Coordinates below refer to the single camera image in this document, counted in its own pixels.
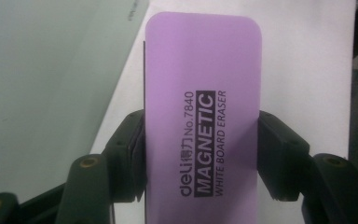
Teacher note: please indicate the small whiteboard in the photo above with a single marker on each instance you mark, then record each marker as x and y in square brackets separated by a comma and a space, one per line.
[43, 93]

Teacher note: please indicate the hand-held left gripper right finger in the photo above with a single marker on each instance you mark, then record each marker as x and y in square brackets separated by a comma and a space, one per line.
[282, 155]

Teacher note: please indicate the purple whiteboard eraser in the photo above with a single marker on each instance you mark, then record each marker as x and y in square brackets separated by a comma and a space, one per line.
[202, 124]

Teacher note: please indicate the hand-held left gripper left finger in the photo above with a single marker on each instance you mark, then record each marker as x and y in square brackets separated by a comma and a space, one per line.
[124, 155]

